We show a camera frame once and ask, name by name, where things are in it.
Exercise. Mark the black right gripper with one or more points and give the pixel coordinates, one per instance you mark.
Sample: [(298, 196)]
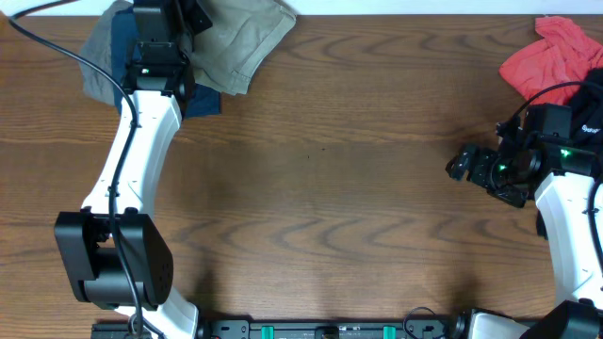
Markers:
[(471, 165)]

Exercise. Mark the khaki shorts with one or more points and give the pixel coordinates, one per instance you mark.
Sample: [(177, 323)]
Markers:
[(243, 32)]

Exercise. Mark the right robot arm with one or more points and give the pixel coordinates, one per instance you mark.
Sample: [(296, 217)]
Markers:
[(568, 198)]

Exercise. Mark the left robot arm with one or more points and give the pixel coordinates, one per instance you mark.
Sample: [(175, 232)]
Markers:
[(113, 254)]

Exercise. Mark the black garment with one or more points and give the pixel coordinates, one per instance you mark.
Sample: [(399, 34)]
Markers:
[(586, 127)]

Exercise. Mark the red garment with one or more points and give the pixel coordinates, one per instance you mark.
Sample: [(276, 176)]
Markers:
[(564, 53)]

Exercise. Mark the folded dark blue garment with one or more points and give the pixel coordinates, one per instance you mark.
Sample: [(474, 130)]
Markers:
[(205, 101)]

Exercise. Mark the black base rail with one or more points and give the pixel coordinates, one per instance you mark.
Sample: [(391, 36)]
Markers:
[(421, 327)]

